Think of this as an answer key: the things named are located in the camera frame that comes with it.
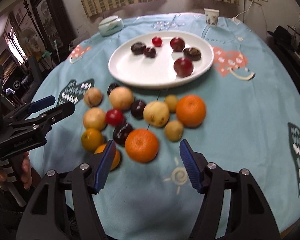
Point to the standing fan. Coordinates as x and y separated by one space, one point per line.
28 40

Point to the white paper cup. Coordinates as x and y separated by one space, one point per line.
212 16

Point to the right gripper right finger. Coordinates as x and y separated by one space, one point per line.
250 216

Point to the striped pepino melon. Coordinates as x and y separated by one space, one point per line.
93 97

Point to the yellow spotted pear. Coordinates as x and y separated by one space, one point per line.
156 113

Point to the light blue patterned tablecloth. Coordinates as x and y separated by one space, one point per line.
252 121

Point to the small red cherry tomato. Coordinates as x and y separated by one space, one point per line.
157 41

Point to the dark purple mangosteen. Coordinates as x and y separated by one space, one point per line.
138 48

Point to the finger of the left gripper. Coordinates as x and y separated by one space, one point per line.
45 120
25 110

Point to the white ceramic lidded jar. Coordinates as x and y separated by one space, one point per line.
110 25

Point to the hidden orange fruit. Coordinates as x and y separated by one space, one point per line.
117 157

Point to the dark wrinkled passion fruit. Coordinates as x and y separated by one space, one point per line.
192 53

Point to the person's left hand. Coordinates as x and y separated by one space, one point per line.
25 177

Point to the white oval plate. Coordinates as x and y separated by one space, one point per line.
158 73

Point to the large orange mandarin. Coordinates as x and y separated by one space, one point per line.
191 111

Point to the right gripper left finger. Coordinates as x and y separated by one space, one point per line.
45 216

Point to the dark red plum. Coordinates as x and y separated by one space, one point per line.
177 44

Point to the dark cherry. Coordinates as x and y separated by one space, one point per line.
150 52

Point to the dark framed picture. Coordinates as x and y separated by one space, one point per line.
54 26

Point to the small green-brown longan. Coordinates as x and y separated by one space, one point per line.
172 101

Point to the beige round fruit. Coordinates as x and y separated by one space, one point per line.
121 98

